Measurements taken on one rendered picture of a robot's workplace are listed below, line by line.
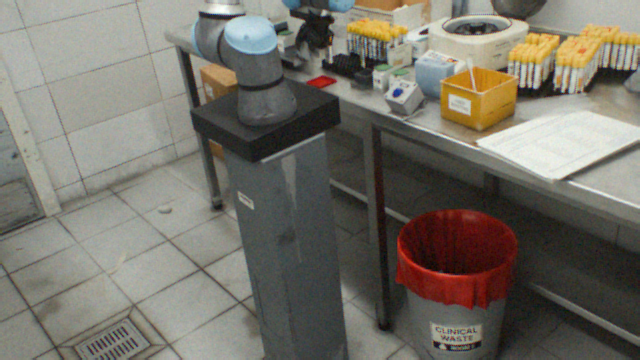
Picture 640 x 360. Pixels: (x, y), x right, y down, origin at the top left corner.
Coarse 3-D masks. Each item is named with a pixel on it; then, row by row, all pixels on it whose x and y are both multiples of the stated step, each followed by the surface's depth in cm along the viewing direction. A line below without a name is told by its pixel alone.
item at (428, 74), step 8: (416, 64) 165; (424, 64) 163; (432, 64) 162; (440, 64) 161; (448, 64) 160; (416, 72) 166; (424, 72) 164; (432, 72) 162; (440, 72) 160; (448, 72) 160; (416, 80) 167; (424, 80) 165; (432, 80) 163; (440, 80) 162; (424, 88) 167; (432, 88) 165; (440, 88) 163; (424, 96) 167; (432, 96) 166
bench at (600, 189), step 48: (192, 48) 236; (336, 48) 212; (192, 96) 262; (624, 96) 156; (336, 144) 282; (432, 144) 151; (384, 192) 242; (432, 192) 238; (480, 192) 235; (576, 192) 124; (624, 192) 119; (384, 240) 195; (528, 240) 207; (576, 240) 204; (384, 288) 204; (576, 288) 185; (624, 288) 183; (624, 336) 170
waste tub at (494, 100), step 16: (448, 80) 153; (464, 80) 156; (480, 80) 158; (496, 80) 154; (512, 80) 147; (448, 96) 151; (464, 96) 147; (480, 96) 143; (496, 96) 146; (512, 96) 150; (448, 112) 153; (464, 112) 149; (480, 112) 145; (496, 112) 148; (512, 112) 152; (480, 128) 147
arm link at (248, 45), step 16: (256, 16) 145; (224, 32) 142; (240, 32) 138; (256, 32) 138; (272, 32) 141; (224, 48) 144; (240, 48) 139; (256, 48) 139; (272, 48) 141; (224, 64) 148; (240, 64) 142; (256, 64) 141; (272, 64) 143; (240, 80) 145; (256, 80) 143; (272, 80) 144
